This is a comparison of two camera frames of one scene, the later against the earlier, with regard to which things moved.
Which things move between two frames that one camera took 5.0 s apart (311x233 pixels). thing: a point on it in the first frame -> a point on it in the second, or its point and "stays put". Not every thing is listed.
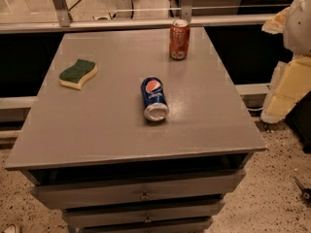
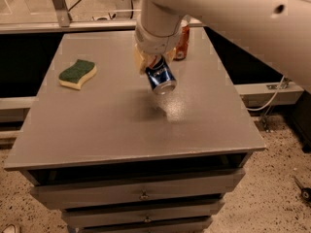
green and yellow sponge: [74, 76] stays put
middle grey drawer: [173, 213] stays put
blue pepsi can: [154, 100] -> [160, 77]
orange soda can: [179, 40] stays put
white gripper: [299, 28] -> [155, 43]
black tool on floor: [306, 192] stays put
